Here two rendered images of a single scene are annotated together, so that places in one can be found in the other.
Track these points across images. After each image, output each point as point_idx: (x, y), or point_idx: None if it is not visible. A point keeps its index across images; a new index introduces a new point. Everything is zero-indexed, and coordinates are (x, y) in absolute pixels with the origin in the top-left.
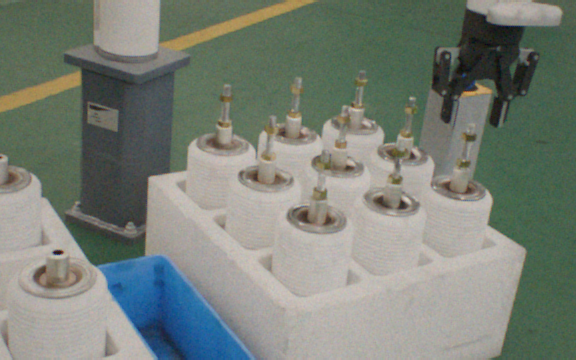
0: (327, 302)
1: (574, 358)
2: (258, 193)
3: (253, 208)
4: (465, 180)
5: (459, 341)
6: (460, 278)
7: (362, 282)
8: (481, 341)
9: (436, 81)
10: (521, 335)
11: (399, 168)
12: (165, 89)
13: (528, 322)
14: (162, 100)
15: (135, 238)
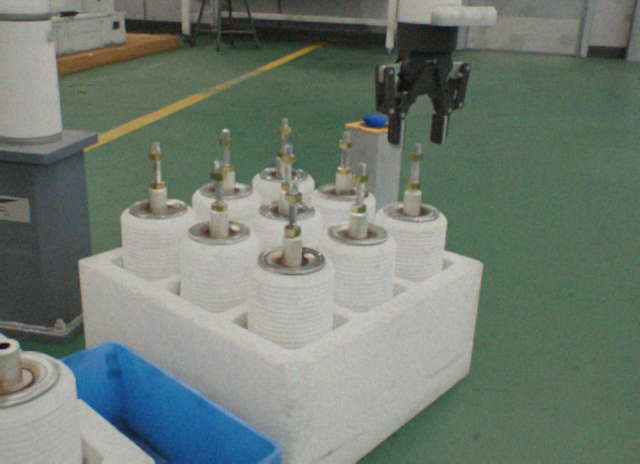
0: (325, 349)
1: (531, 360)
2: (217, 247)
3: (214, 265)
4: (418, 202)
5: (439, 366)
6: (436, 300)
7: (350, 321)
8: (455, 362)
9: (380, 102)
10: (477, 350)
11: (362, 195)
12: (76, 170)
13: (478, 337)
14: (75, 182)
15: (68, 335)
